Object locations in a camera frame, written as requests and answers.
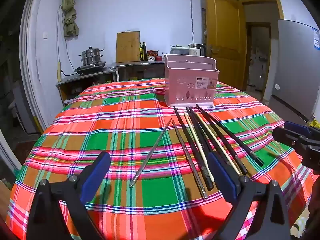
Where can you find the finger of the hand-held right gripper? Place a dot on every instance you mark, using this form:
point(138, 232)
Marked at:
point(286, 136)
point(298, 128)

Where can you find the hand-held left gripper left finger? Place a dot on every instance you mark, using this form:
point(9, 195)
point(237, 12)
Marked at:
point(98, 170)

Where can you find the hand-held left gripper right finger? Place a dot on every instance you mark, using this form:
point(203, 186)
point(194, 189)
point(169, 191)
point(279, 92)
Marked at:
point(222, 177)

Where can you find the black chopstick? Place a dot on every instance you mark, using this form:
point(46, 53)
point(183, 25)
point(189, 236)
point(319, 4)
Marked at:
point(231, 135)
point(193, 122)
point(186, 132)
point(200, 127)
point(223, 140)

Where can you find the pink plastic utensil basket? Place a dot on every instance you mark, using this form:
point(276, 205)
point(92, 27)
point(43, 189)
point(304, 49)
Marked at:
point(191, 80)

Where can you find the yellow snack packet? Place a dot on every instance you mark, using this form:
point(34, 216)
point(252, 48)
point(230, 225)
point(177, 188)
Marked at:
point(314, 124)

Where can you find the plaid tablecloth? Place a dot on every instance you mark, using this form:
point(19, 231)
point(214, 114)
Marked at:
point(100, 135)

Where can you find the silver refrigerator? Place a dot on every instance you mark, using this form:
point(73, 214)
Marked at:
point(295, 67)

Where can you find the low steel shelf unit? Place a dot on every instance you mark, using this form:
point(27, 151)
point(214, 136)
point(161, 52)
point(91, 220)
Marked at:
point(75, 87)

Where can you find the countertop stove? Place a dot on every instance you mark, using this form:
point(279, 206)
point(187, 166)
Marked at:
point(90, 68)

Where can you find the yellowed power strip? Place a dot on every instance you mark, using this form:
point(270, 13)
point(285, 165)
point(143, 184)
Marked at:
point(59, 71)

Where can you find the steel kitchen table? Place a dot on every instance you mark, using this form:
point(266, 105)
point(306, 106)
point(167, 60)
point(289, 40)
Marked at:
point(137, 66)

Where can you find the steel steamer pot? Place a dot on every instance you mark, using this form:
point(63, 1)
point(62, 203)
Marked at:
point(91, 56)

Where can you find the yellow wooden door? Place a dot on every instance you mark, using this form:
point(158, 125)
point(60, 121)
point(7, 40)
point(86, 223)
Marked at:
point(222, 35)

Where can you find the white electric kettle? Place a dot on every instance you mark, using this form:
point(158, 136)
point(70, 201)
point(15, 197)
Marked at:
point(196, 51)

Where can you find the yellow oil bottle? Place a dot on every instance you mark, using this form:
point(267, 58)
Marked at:
point(140, 52)

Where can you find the wooden cutting board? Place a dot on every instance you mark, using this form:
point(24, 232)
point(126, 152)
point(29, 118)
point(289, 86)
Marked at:
point(127, 47)

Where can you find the dark sauce bottle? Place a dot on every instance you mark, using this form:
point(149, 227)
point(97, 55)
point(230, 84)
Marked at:
point(144, 52)

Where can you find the flat red tin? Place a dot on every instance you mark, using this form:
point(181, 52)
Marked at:
point(158, 58)

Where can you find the white dish container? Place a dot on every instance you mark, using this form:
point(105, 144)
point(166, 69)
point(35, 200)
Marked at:
point(178, 50)

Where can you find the hanging green cloth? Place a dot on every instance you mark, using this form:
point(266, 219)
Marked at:
point(70, 17)

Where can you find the yellow door frame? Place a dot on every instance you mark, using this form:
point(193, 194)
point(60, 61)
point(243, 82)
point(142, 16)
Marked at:
point(280, 7)

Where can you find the white wall switch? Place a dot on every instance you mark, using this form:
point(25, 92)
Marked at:
point(45, 35)

